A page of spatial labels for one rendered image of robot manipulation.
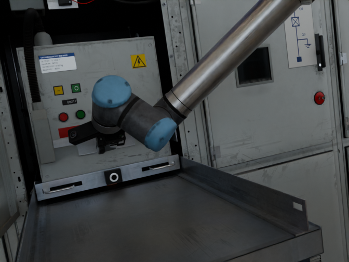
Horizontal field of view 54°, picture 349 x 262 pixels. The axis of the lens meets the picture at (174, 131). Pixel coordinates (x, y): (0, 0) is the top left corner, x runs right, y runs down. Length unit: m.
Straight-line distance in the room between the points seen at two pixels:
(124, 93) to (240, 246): 0.43
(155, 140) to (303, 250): 0.40
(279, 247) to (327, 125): 1.03
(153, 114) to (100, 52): 0.54
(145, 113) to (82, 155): 0.52
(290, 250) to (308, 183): 0.92
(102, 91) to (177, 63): 0.56
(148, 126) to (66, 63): 0.56
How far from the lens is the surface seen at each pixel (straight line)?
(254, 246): 0.73
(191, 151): 1.35
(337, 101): 1.76
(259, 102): 1.47
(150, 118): 0.81
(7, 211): 1.26
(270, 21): 0.93
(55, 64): 1.29
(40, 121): 1.17
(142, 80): 1.32
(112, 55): 1.31
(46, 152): 1.17
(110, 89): 0.83
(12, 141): 1.24
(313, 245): 0.80
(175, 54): 1.33
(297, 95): 1.58
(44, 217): 1.15
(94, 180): 1.30
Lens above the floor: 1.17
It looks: 7 degrees down
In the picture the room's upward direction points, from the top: 8 degrees counter-clockwise
